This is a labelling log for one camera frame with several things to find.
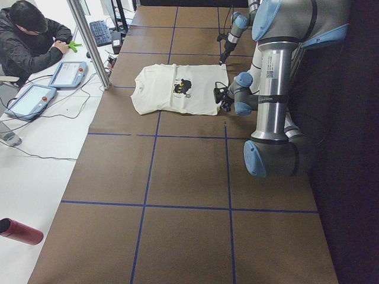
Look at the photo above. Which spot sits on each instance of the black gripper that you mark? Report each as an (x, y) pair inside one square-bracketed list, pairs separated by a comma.
[(226, 103), (228, 47)]

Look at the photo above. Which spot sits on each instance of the cream cat print shirt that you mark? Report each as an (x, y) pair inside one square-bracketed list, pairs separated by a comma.
[(184, 89)]

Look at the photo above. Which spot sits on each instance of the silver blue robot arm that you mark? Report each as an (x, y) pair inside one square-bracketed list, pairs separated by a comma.
[(239, 24), (282, 31)]

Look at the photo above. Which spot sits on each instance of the black power adapter box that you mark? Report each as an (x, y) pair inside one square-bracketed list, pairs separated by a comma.
[(116, 42)]

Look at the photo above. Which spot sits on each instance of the black keyboard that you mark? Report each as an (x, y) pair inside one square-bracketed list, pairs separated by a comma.
[(100, 33)]

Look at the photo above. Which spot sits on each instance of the green plastic toy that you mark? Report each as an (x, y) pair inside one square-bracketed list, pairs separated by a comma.
[(74, 46)]

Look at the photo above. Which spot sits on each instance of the far teach pendant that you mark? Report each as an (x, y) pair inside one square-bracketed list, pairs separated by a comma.
[(68, 75)]

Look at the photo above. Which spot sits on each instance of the teach pendant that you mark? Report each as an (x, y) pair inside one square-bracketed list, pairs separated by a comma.
[(31, 103), (68, 75)]

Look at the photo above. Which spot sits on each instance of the seated person in black jacket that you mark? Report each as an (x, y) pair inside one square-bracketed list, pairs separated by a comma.
[(30, 42)]

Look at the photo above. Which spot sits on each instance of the near teach pendant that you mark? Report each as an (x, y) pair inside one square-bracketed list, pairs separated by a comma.
[(31, 103)]

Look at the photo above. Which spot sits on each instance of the red cylindrical bottle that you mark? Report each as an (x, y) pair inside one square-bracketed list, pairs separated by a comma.
[(20, 232)]

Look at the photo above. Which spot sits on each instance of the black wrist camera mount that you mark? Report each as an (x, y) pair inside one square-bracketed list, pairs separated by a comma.
[(222, 37), (220, 94)]

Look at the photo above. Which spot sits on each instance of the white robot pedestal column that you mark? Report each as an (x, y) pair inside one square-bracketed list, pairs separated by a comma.
[(255, 70)]

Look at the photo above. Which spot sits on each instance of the aluminium frame post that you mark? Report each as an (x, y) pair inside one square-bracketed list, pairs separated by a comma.
[(83, 27)]

